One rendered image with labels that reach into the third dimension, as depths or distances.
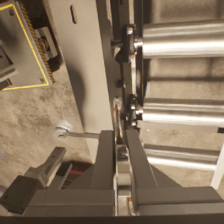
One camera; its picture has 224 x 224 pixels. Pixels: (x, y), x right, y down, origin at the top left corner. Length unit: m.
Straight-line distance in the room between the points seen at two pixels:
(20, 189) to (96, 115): 0.22
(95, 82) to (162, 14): 1.18
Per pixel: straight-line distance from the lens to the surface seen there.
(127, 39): 0.59
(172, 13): 1.48
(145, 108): 0.69
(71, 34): 0.35
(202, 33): 0.59
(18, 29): 1.57
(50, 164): 0.38
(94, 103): 0.39
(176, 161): 0.90
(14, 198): 0.33
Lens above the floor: 1.47
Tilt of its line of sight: 52 degrees down
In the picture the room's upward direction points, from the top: 157 degrees counter-clockwise
